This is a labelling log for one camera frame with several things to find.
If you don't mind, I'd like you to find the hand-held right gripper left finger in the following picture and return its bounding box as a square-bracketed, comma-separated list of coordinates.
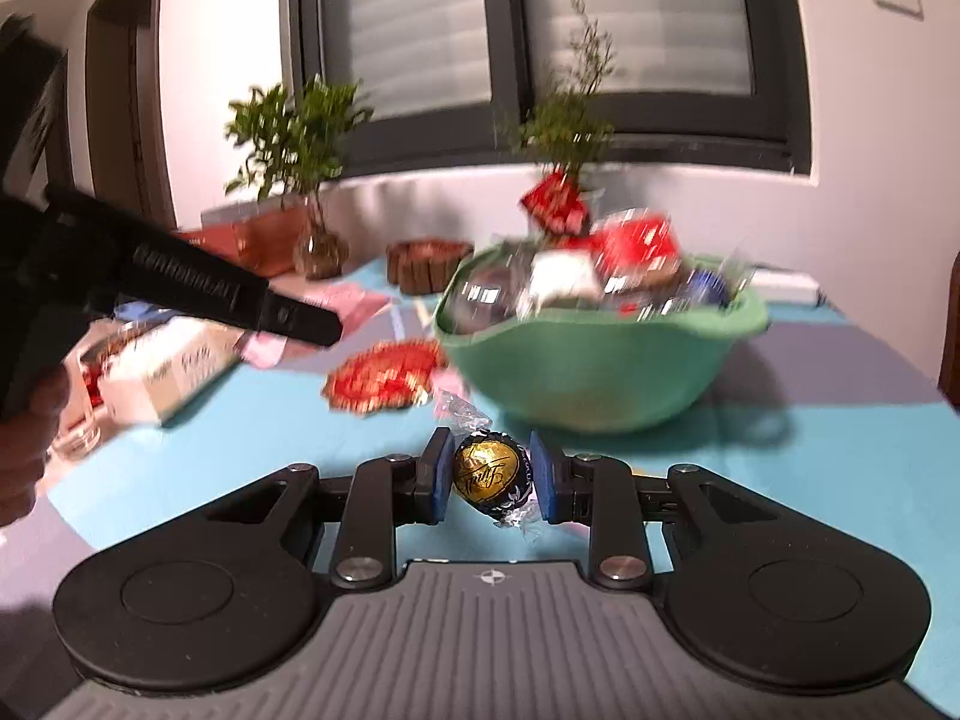
[202, 427, 456, 592]

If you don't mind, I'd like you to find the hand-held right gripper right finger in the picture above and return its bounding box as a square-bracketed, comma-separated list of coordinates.
[529, 431, 760, 592]

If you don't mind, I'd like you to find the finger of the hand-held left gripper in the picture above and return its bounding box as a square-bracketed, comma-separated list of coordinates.
[259, 281, 344, 347]

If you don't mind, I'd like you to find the black gold chocolate ball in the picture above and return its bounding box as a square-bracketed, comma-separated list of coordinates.
[433, 390, 545, 541]

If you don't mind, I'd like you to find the pink snack packet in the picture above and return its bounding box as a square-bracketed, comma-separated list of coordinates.
[304, 281, 394, 325]

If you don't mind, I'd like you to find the green plastic bowl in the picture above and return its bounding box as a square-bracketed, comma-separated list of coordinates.
[433, 244, 772, 436]

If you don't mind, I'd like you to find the white red print snack packet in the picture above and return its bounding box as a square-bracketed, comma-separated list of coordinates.
[529, 251, 605, 302]

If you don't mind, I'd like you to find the red and white snack bag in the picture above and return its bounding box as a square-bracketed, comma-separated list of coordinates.
[596, 211, 683, 275]

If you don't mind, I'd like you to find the small red snack packet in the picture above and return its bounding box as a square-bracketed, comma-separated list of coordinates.
[521, 171, 590, 235]

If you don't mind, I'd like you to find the person's left hand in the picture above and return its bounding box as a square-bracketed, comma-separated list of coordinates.
[0, 367, 72, 526]

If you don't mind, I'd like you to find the brown box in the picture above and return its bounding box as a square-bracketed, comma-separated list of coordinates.
[236, 199, 316, 278]

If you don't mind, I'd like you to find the red round paper coaster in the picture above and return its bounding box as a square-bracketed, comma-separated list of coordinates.
[322, 339, 449, 417]

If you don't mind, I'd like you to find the red box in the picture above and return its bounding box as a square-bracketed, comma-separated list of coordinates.
[176, 225, 241, 254]

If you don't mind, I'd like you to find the wooden tray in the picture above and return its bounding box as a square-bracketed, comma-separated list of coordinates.
[386, 238, 475, 295]

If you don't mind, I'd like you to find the grey box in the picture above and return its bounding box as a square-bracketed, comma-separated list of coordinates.
[201, 199, 257, 230]

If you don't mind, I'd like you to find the white tissue pack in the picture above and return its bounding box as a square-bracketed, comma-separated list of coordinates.
[97, 319, 241, 427]

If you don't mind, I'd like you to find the dark wooden door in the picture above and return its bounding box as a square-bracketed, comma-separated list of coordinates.
[86, 0, 177, 230]

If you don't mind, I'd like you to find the leafy plant in glass vase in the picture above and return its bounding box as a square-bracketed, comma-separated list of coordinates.
[223, 75, 374, 282]

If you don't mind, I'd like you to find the patterned glass cup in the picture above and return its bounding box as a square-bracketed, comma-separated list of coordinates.
[49, 326, 113, 460]

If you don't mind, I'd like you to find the white power strip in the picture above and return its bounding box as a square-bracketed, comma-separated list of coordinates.
[750, 264, 820, 307]

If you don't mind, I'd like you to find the small plant in white pot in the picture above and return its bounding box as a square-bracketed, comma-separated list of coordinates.
[499, 0, 638, 196]

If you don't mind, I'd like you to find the dark wooden chair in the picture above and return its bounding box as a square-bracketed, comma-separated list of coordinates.
[937, 251, 960, 406]

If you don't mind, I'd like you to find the dark window frame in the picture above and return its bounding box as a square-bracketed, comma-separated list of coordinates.
[281, 0, 815, 181]

